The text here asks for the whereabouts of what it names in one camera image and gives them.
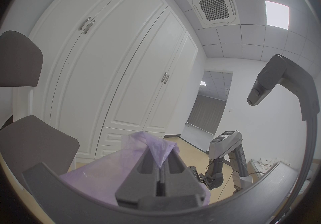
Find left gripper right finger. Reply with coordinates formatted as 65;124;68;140
138;148;205;209

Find square ceiling air vent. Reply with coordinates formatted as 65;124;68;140
185;0;241;28

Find white chair, dark grey seat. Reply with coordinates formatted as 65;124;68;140
0;30;80;186

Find grey curtain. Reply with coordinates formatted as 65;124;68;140
188;94;227;135

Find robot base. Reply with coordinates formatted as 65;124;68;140
232;175;253;193

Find white wardrobe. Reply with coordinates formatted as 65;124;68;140
28;0;206;164

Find purple plastic bag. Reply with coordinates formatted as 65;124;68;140
59;131;211;206

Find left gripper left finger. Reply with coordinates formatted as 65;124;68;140
115;148;161;209

